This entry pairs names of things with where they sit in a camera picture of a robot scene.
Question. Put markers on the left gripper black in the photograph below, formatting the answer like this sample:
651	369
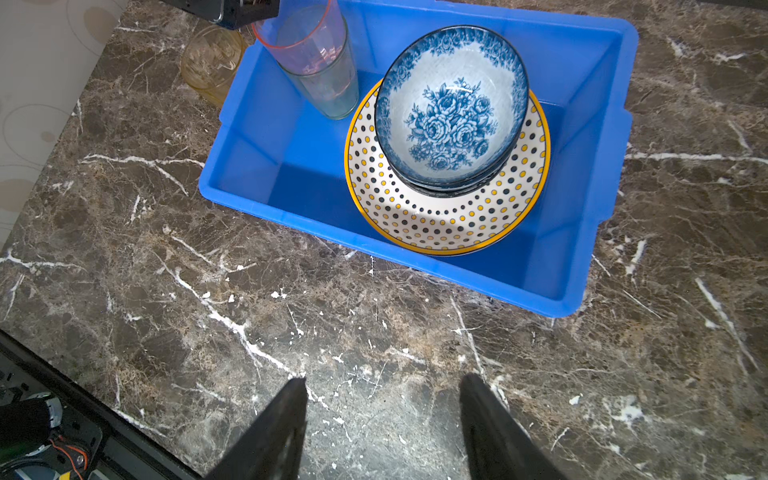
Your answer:
229	14

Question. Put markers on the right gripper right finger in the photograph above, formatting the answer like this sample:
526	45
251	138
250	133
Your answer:
497	447

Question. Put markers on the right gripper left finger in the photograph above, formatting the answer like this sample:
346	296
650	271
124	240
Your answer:
271	448

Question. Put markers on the yellow transparent cup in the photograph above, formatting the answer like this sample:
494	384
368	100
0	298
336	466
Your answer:
210	62

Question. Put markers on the pink transparent cup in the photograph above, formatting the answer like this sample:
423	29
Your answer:
305	37

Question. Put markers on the green transparent cup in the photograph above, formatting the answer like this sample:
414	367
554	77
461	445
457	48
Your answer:
331	83

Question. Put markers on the dotted yellow rim plate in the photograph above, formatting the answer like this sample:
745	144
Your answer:
446	226

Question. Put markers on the blue floral ceramic bowl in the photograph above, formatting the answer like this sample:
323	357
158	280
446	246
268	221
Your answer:
469	186

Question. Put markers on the blue plastic bin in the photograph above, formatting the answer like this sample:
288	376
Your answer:
278	158

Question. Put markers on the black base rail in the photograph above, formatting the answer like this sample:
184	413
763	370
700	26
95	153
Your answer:
51	428

